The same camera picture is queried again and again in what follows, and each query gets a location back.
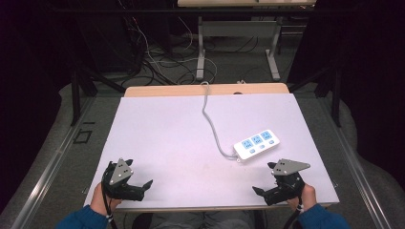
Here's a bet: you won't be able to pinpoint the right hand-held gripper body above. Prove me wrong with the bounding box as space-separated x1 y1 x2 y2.
263 158 311 206

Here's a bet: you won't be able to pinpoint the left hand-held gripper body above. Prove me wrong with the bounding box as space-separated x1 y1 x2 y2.
101 157 146 202

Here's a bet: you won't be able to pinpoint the person's right hand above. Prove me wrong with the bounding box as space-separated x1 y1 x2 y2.
286 183 318 212

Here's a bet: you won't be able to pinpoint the person's left hand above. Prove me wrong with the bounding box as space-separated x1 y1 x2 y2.
90 183 122 218

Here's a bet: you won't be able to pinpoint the white table mat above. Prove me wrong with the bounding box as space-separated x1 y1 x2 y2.
83 93 340 208

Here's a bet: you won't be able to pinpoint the white power strip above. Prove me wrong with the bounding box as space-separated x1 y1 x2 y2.
232 129 281 161

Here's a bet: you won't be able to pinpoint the person's legs grey trousers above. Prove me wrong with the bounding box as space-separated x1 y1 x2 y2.
148 209 256 229

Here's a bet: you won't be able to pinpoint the black metal stand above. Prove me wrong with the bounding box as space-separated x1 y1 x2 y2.
70 61 126 127
288 61 344 128

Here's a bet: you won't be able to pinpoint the black curtain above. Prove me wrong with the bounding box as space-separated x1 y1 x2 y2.
286 0 405 192
0 0 80 214

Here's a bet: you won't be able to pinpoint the right hand-held gripper black cable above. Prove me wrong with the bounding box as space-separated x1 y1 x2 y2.
282 196 304 229

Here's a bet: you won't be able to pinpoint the hand-held gripper black cable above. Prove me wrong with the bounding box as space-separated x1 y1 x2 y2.
282 196 304 229
100 181 119 229

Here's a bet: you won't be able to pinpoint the left hand-held gripper black cable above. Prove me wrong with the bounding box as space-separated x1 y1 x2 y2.
100 181 119 229

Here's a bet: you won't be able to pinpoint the aluminium floor rail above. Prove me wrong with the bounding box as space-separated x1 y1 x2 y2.
9 96 96 229
318 96 396 229

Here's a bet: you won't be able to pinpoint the grey power strip cable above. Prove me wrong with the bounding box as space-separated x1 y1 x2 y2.
200 80 241 160

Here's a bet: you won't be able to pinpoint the tangle of floor cables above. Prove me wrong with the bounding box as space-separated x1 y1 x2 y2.
117 12 221 87

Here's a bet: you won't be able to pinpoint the white metal desk frame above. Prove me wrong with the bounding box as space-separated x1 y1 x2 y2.
177 0 317 82

